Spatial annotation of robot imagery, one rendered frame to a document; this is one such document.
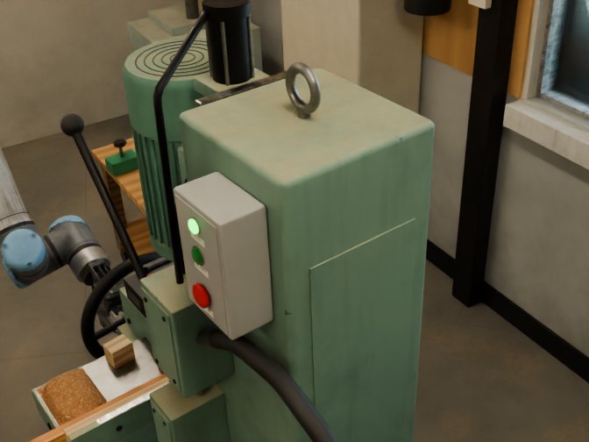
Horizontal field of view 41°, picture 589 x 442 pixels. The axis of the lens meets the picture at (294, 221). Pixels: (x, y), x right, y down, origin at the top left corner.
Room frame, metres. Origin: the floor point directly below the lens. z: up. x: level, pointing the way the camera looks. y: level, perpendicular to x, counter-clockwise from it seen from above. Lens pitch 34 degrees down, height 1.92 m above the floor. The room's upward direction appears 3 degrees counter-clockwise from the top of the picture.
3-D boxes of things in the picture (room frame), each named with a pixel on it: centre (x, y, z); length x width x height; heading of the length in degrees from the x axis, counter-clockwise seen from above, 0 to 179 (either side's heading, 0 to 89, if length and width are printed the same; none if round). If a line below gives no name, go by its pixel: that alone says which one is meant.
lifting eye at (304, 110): (0.83, -0.02, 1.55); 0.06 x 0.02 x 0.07; 35
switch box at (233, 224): (0.72, 0.08, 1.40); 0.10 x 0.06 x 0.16; 35
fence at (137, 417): (1.03, 0.13, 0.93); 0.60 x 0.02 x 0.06; 125
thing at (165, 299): (0.80, 0.15, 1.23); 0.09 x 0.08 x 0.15; 35
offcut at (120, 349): (1.10, 0.34, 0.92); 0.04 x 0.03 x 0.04; 131
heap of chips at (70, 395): (0.99, 0.41, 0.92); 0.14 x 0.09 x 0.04; 35
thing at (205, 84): (0.95, 0.07, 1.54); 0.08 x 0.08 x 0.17; 35
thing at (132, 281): (1.22, 0.27, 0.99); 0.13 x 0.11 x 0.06; 125
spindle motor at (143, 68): (1.07, 0.15, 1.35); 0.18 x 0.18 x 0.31
